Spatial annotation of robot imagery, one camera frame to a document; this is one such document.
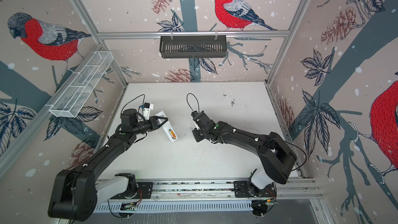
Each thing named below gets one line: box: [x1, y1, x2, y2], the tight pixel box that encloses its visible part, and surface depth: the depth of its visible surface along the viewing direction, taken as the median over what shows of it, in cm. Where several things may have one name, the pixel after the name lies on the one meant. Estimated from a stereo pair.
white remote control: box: [155, 110, 179, 144], surface depth 81 cm
